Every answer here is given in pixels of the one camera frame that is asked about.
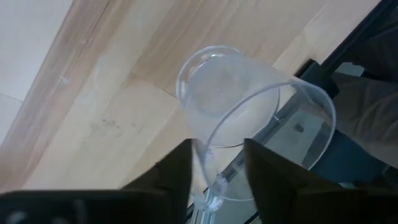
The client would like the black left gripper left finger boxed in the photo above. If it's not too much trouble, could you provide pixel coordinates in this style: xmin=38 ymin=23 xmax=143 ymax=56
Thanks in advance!
xmin=0 ymin=138 xmax=194 ymax=224

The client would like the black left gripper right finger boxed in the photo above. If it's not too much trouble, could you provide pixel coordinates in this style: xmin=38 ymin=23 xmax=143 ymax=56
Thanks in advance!
xmin=244 ymin=138 xmax=398 ymax=224

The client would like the clear glass mug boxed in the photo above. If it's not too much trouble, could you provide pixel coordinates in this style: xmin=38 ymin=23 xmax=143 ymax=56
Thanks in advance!
xmin=175 ymin=45 xmax=338 ymax=224

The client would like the beige cloth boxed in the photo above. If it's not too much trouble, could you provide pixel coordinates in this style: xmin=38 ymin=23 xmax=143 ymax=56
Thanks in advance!
xmin=310 ymin=18 xmax=398 ymax=187

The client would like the black aluminium rig frame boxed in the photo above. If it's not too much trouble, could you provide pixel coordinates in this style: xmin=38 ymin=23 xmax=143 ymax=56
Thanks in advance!
xmin=294 ymin=0 xmax=398 ymax=100

